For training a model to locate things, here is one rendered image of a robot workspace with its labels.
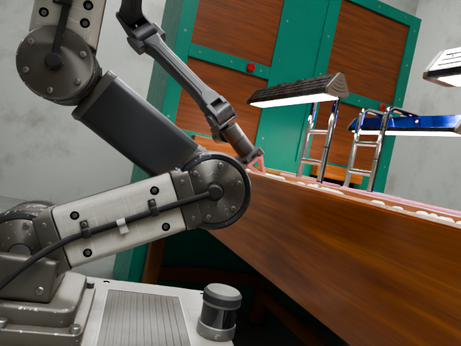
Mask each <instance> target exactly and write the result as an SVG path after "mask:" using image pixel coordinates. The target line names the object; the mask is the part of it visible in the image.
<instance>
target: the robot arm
mask: <svg viewBox="0 0 461 346"><path fill-rule="evenodd" d="M116 18H117V20H118V21H119V23H120V24H121V26H122V28H123V29H124V31H125V32H126V34H127V35H128V37H127V42H128V44H129V45H130V46H131V48H133V50H135V52H136V53H138V55H141V54H144V53H146V54H147V55H149V56H151V57H152V58H153V59H155V61H156V62H158V63H159V65H160V66H161V67H162V68H164V70H166V72H167V73H168V74H169V75H170V76H171V77H172V78H173V79H174V80H175V81H177V83H178V84H179V85H180V86H181V87H182V88H183V89H184V90H185V91H186V92H188V94H189V95H190V96H191V97H192V98H193V99H194V100H195V101H196V103H197V104H198V106H199V107H200V110H201V111H202V112H203V113H204V116H205V117H206V120H207V122H208V123H209V126H210V127H211V129H210V130H211V132H212V139H213V140H214V142H215V143H217V144H223V143H229V144H230V145H231V146H232V148H233V149H234V151H235V152H236V153H237V154H238V155H237V156H236V157H235V158H236V159H237V160H238V161H239V162H240V163H241V164H242V165H243V166H244V167H245V168H248V169H249V170H251V171H253V172H257V173H260V174H265V168H264V163H263V154H264V151H263V150H262V149H261V147H259V146H253V145H252V144H251V142H250V141H249V140H248V138H247V137H246V136H245V134H244V133H243V131H242V130H241V128H240V127H239V126H238V125H237V123H236V122H233V123H230V122H231V121H233V120H234V119H235V118H236V117H238V116H237V114H236V112H235V110H234V109H233V107H232V106H231V104H230V103H228V102H227V101H226V100H225V99H224V98H223V97H222V96H220V95H219V94H218V93H217V92H216V91H214V90H212V89H210V88H209V87H208V86H207V85H206V84H205V83H203V81H201V79H199V77H198V76H197V75H196V74H195V73H194V72H192V70H190V68H188V66H187V65H186V64H185V63H184V62H183V61H182V60H181V59H179V57H177V55H176V54H175V53H174V52H173V51H172V50H171V49H170V48H169V47H168V46H166V44H165V43H164V41H165V39H166V35H165V32H164V31H163V30H162V29H161V28H160V27H159V26H158V25H157V24H156V23H151V22H150V21H149V20H148V18H147V17H146V16H145V15H144V13H143V11H142V0H121V6H120V9H119V11H118V12H116ZM229 123H230V124H229ZM256 161H257V162H258V164H259V167H260V169H261V172H260V171H258V170H257V169H256V168H254V167H253V166H252V165H253V164H254V163H255V162H256Z"/></svg>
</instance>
